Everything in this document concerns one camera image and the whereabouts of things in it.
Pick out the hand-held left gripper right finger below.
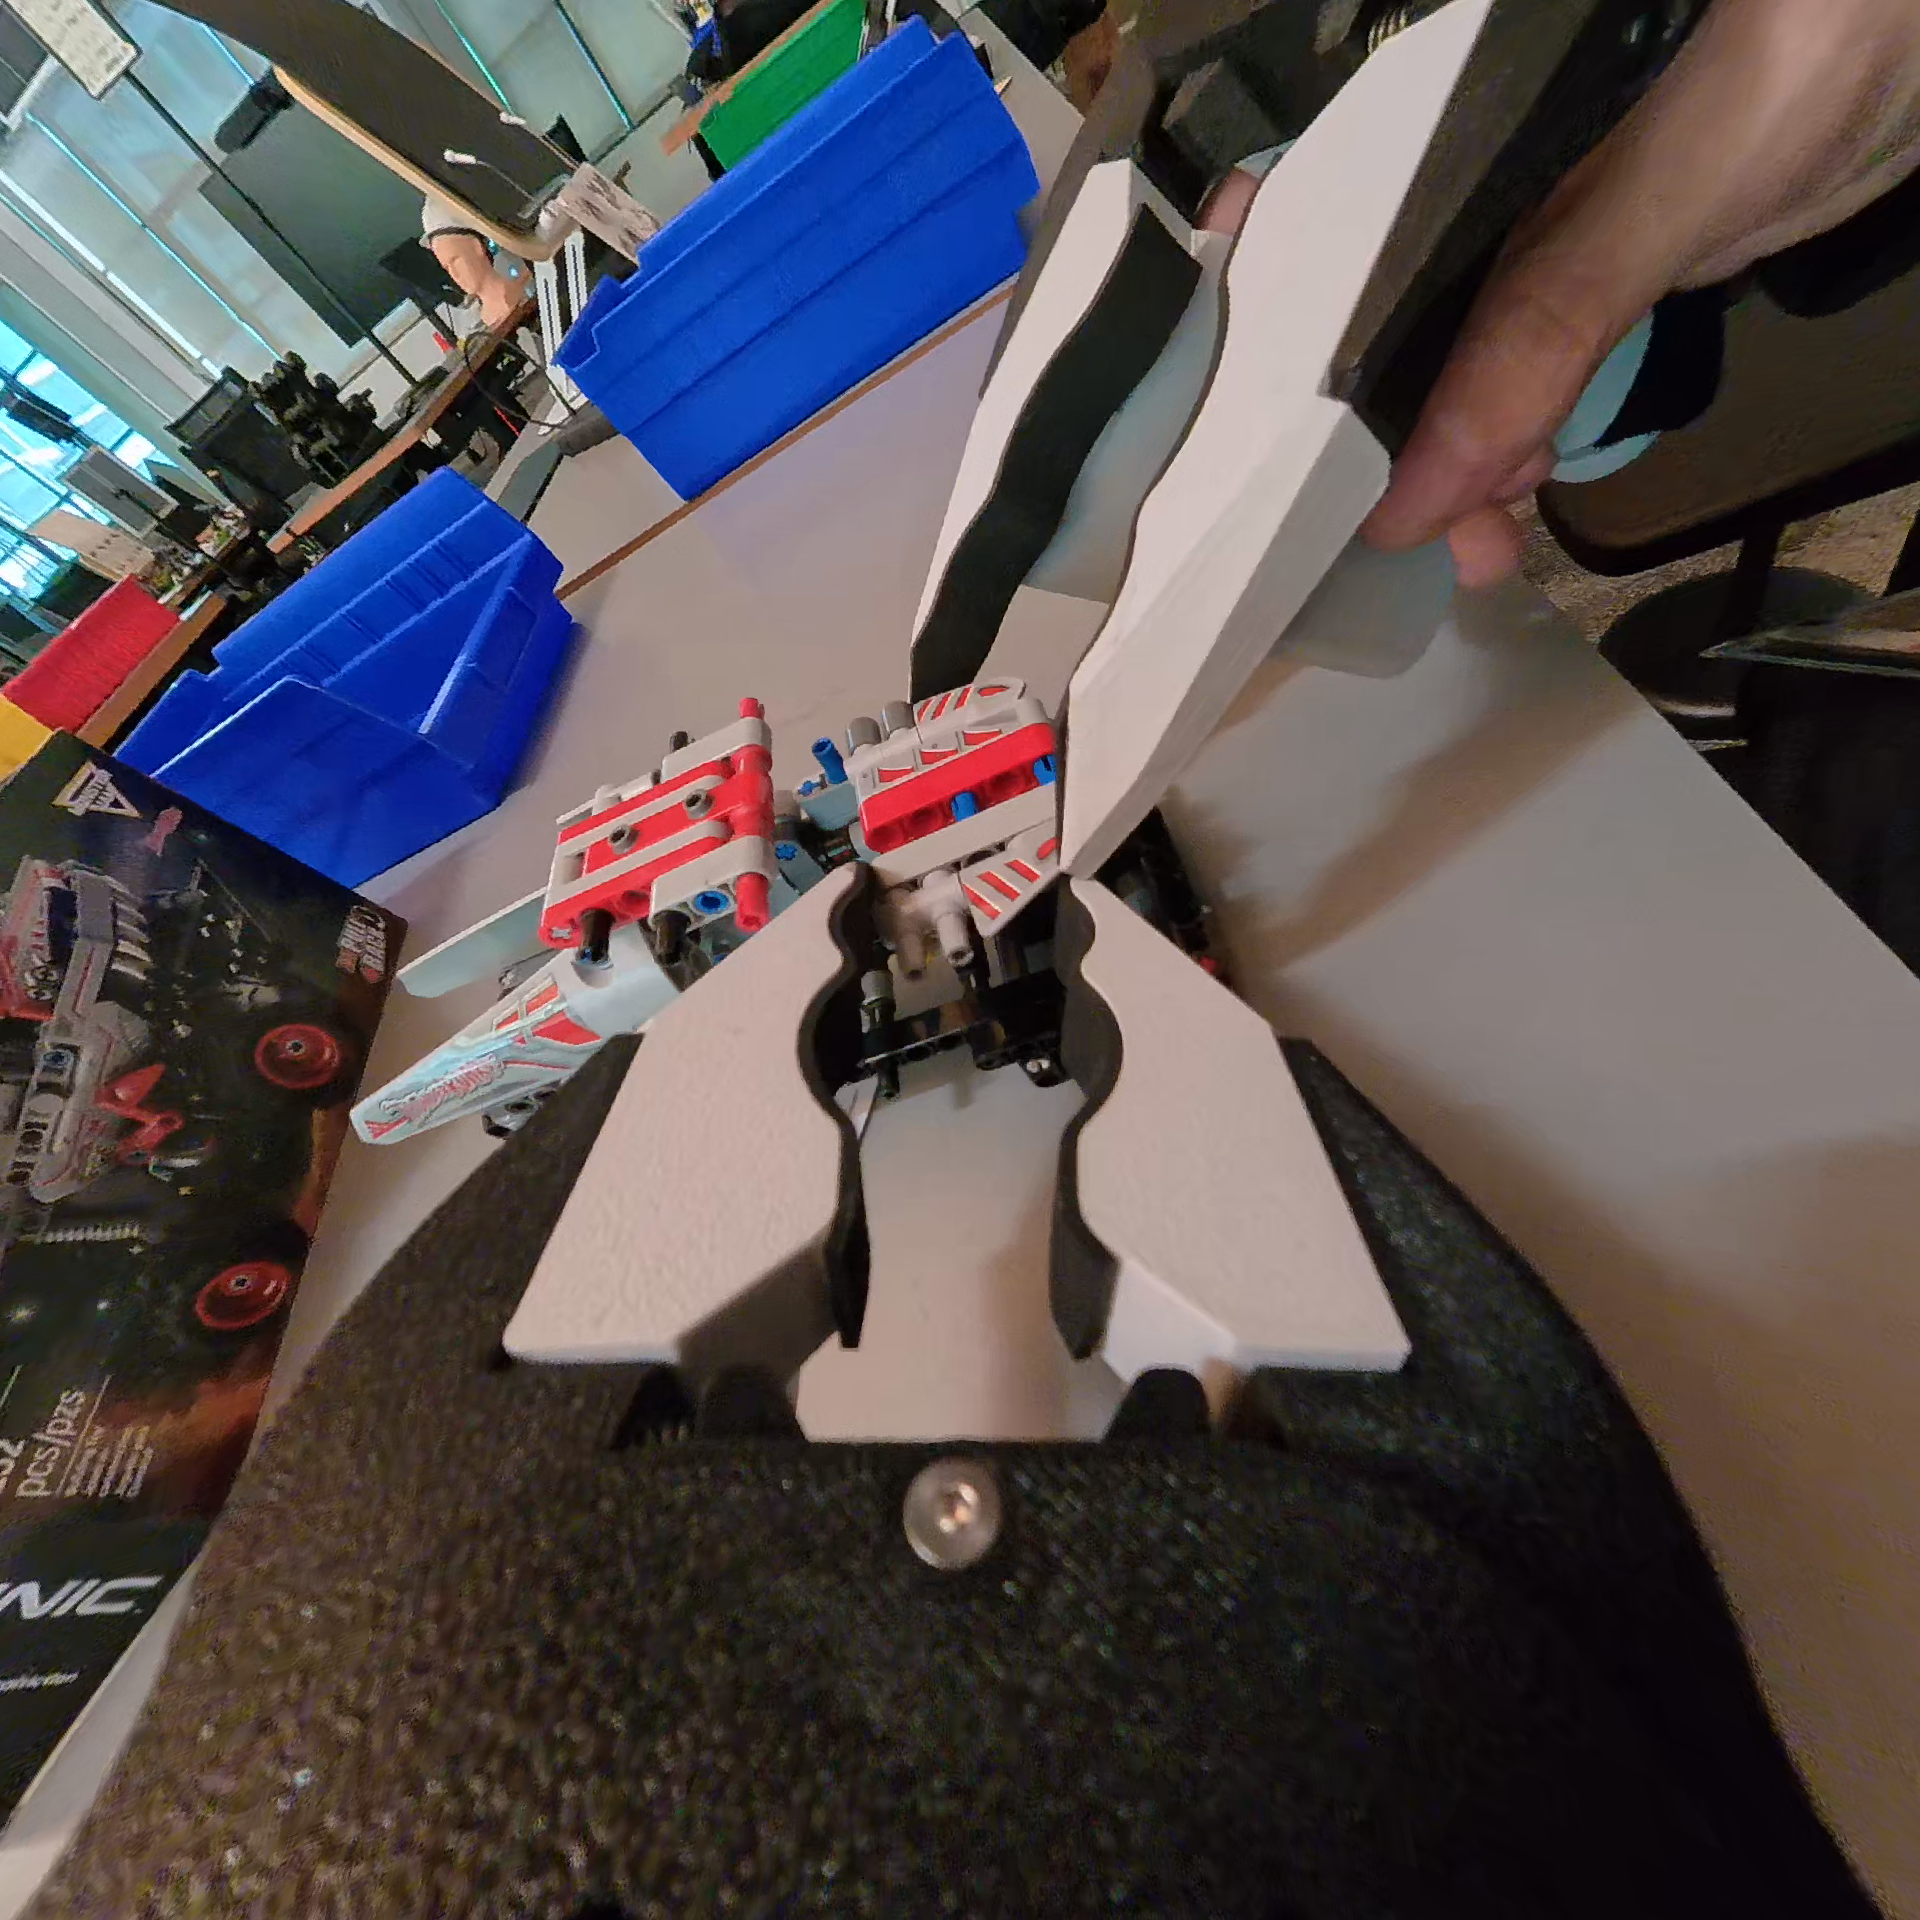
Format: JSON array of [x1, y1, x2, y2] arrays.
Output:
[[1051, 874, 1415, 1432]]

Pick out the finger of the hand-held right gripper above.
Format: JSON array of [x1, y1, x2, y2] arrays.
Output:
[[1057, 0, 1506, 877], [909, 155, 1221, 709]]

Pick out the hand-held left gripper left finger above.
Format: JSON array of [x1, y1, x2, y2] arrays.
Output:
[[501, 862, 878, 1405]]

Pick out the grey red brick truck model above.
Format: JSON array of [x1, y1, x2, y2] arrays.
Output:
[[349, 679, 1223, 1150]]

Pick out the light grey desk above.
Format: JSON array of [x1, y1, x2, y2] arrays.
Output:
[[0, 82, 1920, 1920]]

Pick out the person's right hand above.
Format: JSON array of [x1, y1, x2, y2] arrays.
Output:
[[1366, 0, 1920, 592]]

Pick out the blue storage bin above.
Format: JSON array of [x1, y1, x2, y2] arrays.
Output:
[[119, 462, 578, 892], [553, 19, 1042, 502]]

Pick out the green bin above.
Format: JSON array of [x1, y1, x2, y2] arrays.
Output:
[[694, 0, 871, 173]]

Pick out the black office chair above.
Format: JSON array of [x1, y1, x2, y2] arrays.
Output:
[[1530, 277, 1920, 856]]

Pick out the white printed paper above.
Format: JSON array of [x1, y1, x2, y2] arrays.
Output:
[[548, 162, 664, 268]]

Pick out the black toy set box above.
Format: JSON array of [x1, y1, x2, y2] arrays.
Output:
[[0, 732, 411, 1816]]

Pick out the wooden display board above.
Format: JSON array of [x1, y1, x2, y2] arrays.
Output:
[[140, 0, 587, 263]]

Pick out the red storage bin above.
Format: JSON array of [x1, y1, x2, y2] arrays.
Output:
[[0, 579, 182, 739]]

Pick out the hanging printed sign sheet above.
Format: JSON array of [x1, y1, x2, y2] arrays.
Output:
[[0, 0, 145, 99]]

